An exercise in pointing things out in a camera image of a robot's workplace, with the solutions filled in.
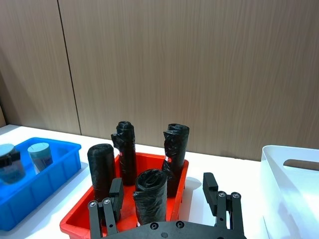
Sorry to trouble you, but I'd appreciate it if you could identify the blue-lidded clear jar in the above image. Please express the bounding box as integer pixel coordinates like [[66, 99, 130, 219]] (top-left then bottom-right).
[[27, 142, 54, 174]]

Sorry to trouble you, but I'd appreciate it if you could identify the slim black bag roll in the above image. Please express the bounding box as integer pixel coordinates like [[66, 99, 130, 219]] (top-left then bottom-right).
[[111, 120, 137, 186]]

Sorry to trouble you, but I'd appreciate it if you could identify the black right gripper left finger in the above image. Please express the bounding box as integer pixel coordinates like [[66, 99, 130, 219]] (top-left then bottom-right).
[[87, 177, 125, 239]]

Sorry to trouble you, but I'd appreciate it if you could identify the short wide black bag roll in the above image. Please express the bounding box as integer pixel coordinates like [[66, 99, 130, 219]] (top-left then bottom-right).
[[133, 169, 167, 226]]

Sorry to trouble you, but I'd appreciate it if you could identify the red plastic bin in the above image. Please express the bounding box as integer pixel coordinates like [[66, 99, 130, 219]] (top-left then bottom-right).
[[59, 152, 189, 239]]

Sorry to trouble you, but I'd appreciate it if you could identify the crumpled tall black bag roll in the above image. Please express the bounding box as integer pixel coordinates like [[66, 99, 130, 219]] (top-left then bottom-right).
[[161, 123, 190, 198]]

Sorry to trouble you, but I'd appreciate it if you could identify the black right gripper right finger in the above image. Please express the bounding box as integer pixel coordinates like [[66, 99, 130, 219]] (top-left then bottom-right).
[[203, 172, 244, 235]]

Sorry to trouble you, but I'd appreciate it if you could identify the white plastic basket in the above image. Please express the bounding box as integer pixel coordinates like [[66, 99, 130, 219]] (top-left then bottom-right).
[[261, 145, 319, 239]]

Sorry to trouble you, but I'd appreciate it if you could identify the blue plastic bin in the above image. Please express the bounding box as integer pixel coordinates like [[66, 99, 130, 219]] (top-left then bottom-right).
[[0, 137, 82, 232]]

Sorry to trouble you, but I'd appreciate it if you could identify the smooth black bag roll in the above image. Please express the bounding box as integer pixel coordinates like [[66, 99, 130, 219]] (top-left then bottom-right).
[[87, 143, 117, 203]]

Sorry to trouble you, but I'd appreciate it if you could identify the blue-lidded jar with black band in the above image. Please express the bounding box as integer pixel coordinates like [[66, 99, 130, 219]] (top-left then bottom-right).
[[0, 143, 26, 185]]

